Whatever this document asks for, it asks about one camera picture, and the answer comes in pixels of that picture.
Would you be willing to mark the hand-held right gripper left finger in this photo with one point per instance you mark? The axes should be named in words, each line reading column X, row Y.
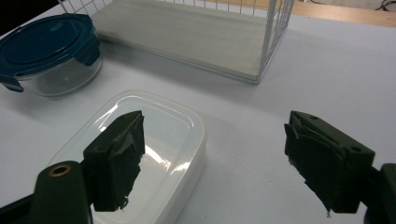
column 112, row 161

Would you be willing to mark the wooden table board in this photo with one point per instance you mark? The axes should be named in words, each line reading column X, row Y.
column 342, row 14

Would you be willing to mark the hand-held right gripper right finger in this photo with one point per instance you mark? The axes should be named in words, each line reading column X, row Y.
column 323, row 161

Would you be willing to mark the round glass container blue lid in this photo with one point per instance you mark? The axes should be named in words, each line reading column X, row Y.
column 46, row 46

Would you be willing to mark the white rectangular plastic container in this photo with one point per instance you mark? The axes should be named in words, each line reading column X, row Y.
column 177, row 137

